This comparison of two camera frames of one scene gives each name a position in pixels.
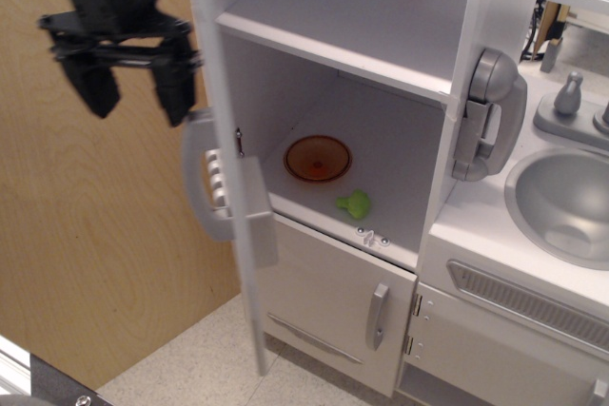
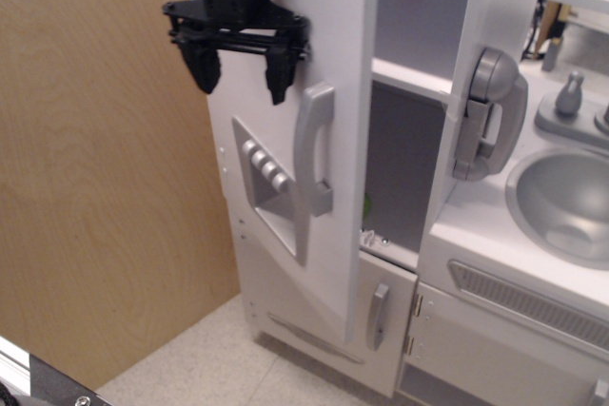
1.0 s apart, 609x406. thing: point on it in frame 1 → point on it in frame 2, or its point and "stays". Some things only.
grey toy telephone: [490, 131] stays
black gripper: [114, 17] → [235, 8]
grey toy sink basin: [558, 201] stays
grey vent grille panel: [532, 305] stays
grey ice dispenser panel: [257, 209] → [270, 189]
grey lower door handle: [377, 315] stays
